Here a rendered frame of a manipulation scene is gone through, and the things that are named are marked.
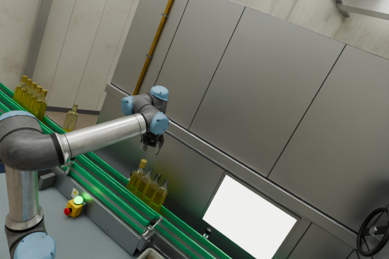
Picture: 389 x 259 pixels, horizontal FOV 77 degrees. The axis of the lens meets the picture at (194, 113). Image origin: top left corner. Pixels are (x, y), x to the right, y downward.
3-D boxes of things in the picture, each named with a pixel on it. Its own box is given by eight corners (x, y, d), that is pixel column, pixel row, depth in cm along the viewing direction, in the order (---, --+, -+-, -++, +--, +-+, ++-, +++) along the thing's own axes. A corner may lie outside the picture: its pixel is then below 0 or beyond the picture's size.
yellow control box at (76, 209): (83, 213, 139) (87, 203, 137) (72, 219, 132) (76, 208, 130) (74, 206, 141) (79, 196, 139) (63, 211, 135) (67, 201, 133)
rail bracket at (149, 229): (158, 230, 133) (167, 213, 130) (139, 248, 118) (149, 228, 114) (154, 226, 134) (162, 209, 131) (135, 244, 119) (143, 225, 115)
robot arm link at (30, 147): (-3, 161, 56) (172, 110, 85) (-8, 137, 63) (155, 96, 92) (11, 196, 62) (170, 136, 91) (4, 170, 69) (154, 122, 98)
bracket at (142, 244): (151, 241, 133) (156, 232, 131) (141, 252, 124) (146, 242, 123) (146, 237, 134) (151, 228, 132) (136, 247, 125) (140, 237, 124)
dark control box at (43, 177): (52, 185, 148) (56, 174, 146) (39, 191, 141) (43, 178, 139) (44, 178, 151) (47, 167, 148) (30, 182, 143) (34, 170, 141)
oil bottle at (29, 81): (26, 115, 181) (36, 81, 174) (18, 116, 176) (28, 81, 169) (22, 112, 183) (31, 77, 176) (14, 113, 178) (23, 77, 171)
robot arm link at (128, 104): (133, 106, 87) (159, 101, 94) (119, 93, 94) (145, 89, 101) (132, 125, 91) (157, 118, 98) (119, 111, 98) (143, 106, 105)
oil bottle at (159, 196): (156, 218, 141) (170, 188, 136) (150, 222, 136) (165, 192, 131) (148, 212, 143) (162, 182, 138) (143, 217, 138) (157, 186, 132)
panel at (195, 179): (268, 266, 129) (301, 217, 121) (267, 270, 127) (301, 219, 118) (140, 172, 158) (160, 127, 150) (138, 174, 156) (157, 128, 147)
